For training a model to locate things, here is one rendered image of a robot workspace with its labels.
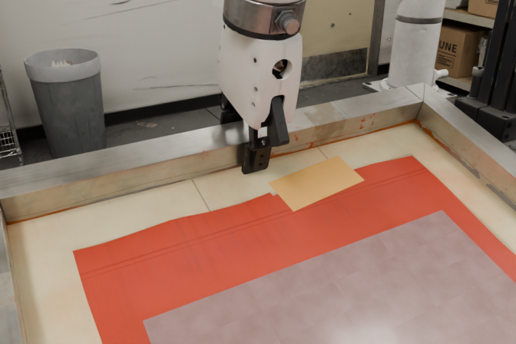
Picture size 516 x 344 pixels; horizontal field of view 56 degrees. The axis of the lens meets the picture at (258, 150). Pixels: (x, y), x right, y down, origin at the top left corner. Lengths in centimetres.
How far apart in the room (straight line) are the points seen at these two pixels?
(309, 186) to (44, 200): 27
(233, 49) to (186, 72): 349
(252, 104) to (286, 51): 6
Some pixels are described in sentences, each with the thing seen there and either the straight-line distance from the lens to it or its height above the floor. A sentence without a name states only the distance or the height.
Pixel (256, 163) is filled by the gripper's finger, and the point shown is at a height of 125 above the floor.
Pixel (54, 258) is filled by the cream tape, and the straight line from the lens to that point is 47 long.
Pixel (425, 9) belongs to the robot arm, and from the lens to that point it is 106.
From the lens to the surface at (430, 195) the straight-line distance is 59.
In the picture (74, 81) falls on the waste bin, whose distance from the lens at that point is 320.
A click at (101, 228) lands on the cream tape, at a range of 49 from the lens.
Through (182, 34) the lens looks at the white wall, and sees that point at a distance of 389.
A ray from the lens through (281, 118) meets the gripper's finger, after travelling 47.
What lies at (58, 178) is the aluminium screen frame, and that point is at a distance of 49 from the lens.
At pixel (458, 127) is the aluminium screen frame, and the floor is 126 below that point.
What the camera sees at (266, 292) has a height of 120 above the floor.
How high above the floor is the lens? 150
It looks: 26 degrees down
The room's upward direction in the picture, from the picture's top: straight up
